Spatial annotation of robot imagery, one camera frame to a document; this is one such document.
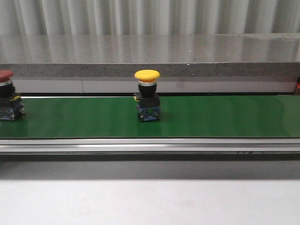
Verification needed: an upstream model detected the green conveyor belt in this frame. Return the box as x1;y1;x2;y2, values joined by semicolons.
0;95;300;138

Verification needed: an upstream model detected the grey speckled stone counter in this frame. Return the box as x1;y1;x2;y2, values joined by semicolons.
0;33;300;78

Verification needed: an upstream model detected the white pleated curtain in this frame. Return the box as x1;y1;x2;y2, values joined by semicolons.
0;0;300;35

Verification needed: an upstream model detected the aluminium conveyor front rail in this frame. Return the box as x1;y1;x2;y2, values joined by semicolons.
0;138;300;155

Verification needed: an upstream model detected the white conveyor back rail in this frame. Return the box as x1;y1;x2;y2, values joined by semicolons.
13;76;298;93

